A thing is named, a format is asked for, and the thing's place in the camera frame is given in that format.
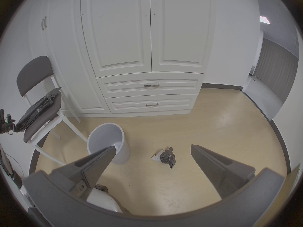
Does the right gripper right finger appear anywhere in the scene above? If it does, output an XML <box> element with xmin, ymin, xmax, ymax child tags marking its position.
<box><xmin>190</xmin><ymin>144</ymin><xmax>256</xmax><ymax>200</ymax></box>

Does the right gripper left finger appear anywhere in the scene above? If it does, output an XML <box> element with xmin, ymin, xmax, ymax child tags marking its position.
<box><xmin>51</xmin><ymin>146</ymin><xmax>116</xmax><ymax>197</ymax></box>

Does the white printed wrapper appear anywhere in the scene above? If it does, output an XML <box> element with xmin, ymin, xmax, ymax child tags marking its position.
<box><xmin>150</xmin><ymin>148</ymin><xmax>166</xmax><ymax>161</ymax></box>

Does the black plastic bag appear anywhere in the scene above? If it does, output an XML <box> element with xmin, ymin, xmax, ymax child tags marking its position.
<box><xmin>15</xmin><ymin>87</ymin><xmax>62</xmax><ymax>132</ymax></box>

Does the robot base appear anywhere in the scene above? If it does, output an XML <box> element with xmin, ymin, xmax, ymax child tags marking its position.
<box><xmin>86</xmin><ymin>183</ymin><xmax>131</xmax><ymax>215</ymax></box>

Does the white trash bin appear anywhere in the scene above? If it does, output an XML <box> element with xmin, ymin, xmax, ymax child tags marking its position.
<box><xmin>87</xmin><ymin>123</ymin><xmax>131</xmax><ymax>164</ymax></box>

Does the crumpled black plastic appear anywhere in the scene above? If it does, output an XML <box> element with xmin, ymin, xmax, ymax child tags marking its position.
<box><xmin>160</xmin><ymin>147</ymin><xmax>176</xmax><ymax>169</ymax></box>

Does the white chair with grey seat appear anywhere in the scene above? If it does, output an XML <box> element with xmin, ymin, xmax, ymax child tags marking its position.
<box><xmin>16</xmin><ymin>55</ymin><xmax>89</xmax><ymax>166</ymax></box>

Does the grey curtain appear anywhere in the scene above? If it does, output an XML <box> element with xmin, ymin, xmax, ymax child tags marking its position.
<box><xmin>251</xmin><ymin>37</ymin><xmax>299</xmax><ymax>103</ymax></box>

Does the white wardrobe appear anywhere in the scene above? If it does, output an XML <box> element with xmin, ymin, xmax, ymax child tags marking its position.
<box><xmin>28</xmin><ymin>0</ymin><xmax>217</xmax><ymax>114</ymax></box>

